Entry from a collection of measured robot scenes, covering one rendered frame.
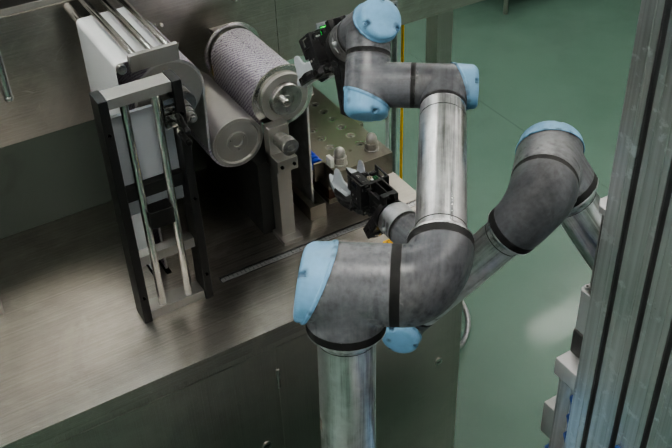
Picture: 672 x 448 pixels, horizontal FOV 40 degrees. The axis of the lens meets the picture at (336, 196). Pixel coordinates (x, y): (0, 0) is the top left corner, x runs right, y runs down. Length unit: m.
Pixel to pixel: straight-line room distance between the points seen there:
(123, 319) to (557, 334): 1.69
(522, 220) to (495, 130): 2.72
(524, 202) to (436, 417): 1.13
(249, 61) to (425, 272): 0.95
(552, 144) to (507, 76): 3.08
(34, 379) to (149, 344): 0.23
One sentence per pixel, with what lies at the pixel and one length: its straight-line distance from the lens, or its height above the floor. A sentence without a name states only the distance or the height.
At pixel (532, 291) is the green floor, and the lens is 3.41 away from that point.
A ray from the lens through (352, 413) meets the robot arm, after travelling 1.39.
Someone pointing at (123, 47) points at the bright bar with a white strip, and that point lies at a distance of 1.85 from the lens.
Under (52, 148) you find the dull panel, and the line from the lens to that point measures 2.26.
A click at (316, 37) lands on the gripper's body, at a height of 1.50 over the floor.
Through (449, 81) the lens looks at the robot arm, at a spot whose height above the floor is 1.53.
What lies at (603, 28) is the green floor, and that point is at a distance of 5.24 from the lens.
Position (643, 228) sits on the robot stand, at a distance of 1.08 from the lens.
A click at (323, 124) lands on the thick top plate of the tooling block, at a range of 2.34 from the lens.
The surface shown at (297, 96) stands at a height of 1.25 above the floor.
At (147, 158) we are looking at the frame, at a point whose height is 1.27.
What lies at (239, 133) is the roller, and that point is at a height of 1.20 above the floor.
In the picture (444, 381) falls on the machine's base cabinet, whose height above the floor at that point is 0.43.
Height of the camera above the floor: 2.27
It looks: 36 degrees down
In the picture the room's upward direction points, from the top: 2 degrees counter-clockwise
